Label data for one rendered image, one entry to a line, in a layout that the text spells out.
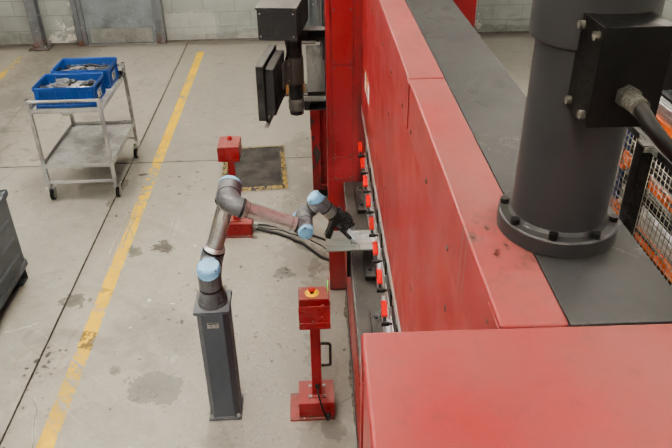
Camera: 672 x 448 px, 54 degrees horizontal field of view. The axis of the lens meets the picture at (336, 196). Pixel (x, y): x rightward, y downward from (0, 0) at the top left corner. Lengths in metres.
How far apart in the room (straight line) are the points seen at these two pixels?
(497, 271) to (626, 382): 0.26
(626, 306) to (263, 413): 3.07
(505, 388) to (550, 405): 0.06
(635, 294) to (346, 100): 3.08
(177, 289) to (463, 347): 4.05
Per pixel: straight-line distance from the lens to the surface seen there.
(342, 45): 3.87
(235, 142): 4.98
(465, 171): 1.33
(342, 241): 3.41
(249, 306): 4.61
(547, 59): 1.01
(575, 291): 1.05
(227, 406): 3.85
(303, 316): 3.34
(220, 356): 3.58
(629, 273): 1.11
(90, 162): 6.08
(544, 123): 1.04
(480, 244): 1.11
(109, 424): 4.06
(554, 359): 0.92
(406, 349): 0.90
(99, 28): 10.48
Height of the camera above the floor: 2.92
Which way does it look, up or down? 30 degrees down
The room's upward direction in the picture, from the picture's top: 1 degrees counter-clockwise
